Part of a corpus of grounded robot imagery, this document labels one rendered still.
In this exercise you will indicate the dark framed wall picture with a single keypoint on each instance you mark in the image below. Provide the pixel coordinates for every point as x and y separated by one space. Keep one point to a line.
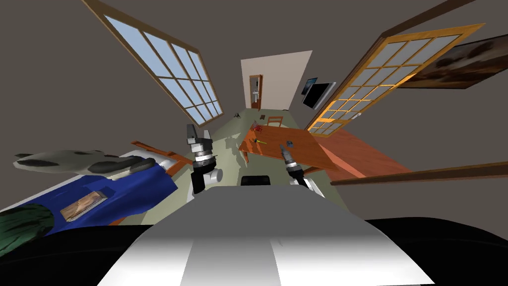
464 63

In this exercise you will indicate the small dark wall picture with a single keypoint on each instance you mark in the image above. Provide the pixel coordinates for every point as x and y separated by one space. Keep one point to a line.
308 85

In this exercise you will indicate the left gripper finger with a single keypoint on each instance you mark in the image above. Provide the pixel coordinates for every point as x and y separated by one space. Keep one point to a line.
208 135
191 131

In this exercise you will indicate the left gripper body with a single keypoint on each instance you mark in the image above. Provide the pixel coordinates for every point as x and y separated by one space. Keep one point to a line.
199 144

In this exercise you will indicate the orange wooden table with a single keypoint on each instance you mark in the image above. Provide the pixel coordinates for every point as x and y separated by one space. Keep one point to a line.
278 149

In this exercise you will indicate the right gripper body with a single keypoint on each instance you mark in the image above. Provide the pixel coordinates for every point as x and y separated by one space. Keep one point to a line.
285 153

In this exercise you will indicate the brown wooden door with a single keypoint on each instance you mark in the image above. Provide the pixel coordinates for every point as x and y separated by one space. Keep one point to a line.
256 93

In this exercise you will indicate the bed with blue cover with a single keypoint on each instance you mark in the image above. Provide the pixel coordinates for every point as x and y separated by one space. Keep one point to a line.
127 190

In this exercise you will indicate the orange wooden glass-paned door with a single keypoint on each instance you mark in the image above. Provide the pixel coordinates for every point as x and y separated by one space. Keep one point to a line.
381 75

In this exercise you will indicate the wooden chair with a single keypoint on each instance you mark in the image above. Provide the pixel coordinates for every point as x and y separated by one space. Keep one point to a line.
275 120

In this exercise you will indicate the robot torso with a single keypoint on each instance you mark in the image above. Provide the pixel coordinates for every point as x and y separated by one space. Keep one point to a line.
254 238

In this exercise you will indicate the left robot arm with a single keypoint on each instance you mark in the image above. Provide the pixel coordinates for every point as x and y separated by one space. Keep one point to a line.
203 171

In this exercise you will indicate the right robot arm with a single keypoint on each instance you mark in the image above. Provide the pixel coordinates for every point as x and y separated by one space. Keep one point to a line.
295 170

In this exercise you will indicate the large blue paned window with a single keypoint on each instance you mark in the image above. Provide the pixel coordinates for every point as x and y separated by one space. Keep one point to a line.
166 67

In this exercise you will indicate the black wall television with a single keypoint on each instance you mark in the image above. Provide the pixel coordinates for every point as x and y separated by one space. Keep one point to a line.
317 95

